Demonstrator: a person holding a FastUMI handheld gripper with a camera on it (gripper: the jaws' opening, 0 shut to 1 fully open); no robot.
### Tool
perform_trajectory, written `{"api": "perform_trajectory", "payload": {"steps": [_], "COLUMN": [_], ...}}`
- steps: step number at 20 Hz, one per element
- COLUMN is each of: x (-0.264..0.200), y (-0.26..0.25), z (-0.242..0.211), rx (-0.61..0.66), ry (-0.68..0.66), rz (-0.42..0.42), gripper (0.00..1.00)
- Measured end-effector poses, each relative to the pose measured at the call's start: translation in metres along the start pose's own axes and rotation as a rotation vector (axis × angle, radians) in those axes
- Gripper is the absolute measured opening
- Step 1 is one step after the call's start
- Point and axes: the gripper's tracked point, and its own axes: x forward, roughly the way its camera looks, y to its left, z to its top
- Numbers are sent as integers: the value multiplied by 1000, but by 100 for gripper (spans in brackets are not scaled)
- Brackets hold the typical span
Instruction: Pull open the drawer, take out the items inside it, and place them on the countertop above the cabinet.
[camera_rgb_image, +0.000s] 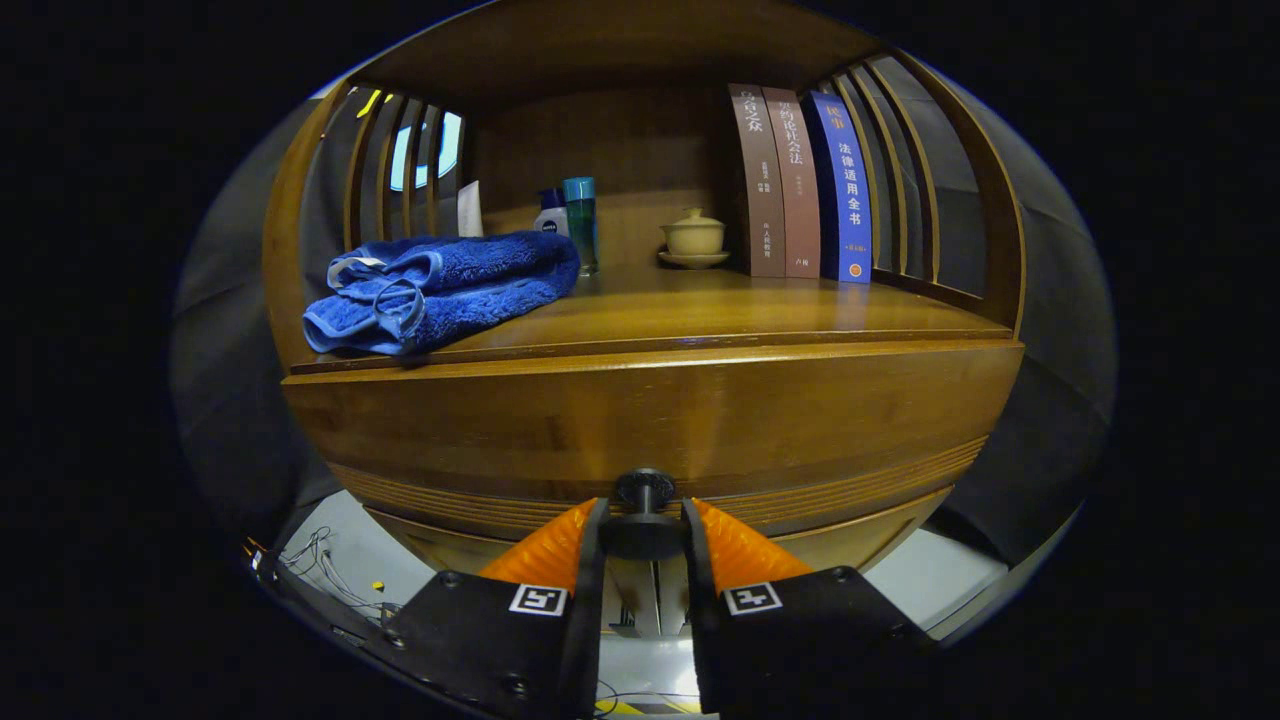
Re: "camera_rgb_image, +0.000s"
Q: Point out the wooden countertop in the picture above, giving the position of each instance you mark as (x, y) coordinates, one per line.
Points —
(700, 310)

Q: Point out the wooden drawer with black knob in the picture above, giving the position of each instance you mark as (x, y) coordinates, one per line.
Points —
(650, 420)

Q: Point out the folded blue towel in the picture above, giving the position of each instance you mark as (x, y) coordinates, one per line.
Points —
(470, 290)

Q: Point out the white bottle with blue cap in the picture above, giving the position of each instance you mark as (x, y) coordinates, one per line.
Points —
(550, 218)

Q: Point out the dark brown book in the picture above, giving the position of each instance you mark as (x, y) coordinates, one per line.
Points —
(760, 190)

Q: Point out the blue book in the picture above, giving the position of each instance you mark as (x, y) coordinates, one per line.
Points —
(845, 200)

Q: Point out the reddish brown book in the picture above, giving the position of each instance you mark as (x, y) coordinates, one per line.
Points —
(800, 200)

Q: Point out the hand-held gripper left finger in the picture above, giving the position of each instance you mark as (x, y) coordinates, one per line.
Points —
(598, 570)

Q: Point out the beige lidded tea cup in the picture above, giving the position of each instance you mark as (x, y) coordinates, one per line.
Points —
(694, 238)

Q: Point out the wooden cabinet with slatted shelf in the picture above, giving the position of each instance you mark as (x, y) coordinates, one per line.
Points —
(620, 140)

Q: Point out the teal bottle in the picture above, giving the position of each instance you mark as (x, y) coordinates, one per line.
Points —
(580, 225)

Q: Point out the white tube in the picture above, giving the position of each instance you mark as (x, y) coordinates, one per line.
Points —
(470, 210)

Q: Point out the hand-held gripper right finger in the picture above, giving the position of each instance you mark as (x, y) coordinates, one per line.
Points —
(692, 570)

